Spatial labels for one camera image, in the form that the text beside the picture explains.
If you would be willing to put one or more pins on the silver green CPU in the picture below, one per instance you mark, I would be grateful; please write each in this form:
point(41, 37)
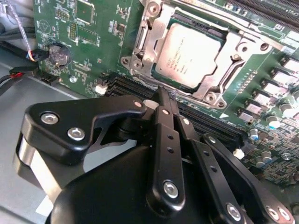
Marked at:
point(187, 53)

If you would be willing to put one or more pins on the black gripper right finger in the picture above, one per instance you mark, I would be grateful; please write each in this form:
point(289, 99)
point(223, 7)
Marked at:
point(210, 168)

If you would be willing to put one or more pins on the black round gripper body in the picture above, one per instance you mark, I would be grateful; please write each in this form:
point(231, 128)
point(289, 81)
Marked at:
point(105, 198)

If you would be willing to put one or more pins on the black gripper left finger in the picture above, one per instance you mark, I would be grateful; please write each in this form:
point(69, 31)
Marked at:
point(60, 144)

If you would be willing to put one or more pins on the metal socket cover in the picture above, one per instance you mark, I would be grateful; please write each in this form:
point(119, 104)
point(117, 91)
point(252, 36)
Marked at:
point(155, 44)

